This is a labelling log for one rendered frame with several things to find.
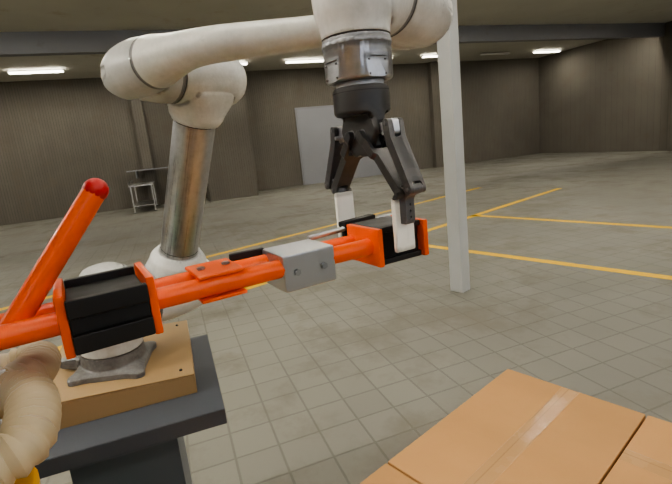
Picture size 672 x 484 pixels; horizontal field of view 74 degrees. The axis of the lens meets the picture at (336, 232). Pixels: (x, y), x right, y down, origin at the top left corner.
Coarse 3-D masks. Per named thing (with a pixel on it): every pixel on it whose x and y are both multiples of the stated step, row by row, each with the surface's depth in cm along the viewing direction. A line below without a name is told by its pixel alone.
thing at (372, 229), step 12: (384, 216) 65; (348, 228) 62; (360, 228) 59; (372, 228) 57; (384, 228) 57; (420, 228) 61; (372, 240) 57; (384, 240) 58; (420, 240) 61; (384, 252) 59; (396, 252) 60; (408, 252) 60; (420, 252) 61; (372, 264) 58; (384, 264) 57
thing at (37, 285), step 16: (80, 192) 42; (96, 192) 42; (80, 208) 42; (96, 208) 43; (64, 224) 41; (80, 224) 42; (64, 240) 41; (48, 256) 41; (64, 256) 42; (32, 272) 41; (48, 272) 41; (32, 288) 40; (48, 288) 41; (16, 304) 40; (32, 304) 41; (16, 320) 40
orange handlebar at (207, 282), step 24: (336, 240) 60; (360, 240) 58; (216, 264) 51; (240, 264) 53; (264, 264) 51; (168, 288) 45; (192, 288) 46; (216, 288) 47; (240, 288) 50; (48, 312) 43; (0, 336) 38; (24, 336) 39; (48, 336) 40
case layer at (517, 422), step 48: (528, 384) 140; (432, 432) 122; (480, 432) 120; (528, 432) 118; (576, 432) 116; (624, 432) 114; (384, 480) 107; (432, 480) 105; (480, 480) 104; (528, 480) 102; (576, 480) 101; (624, 480) 99
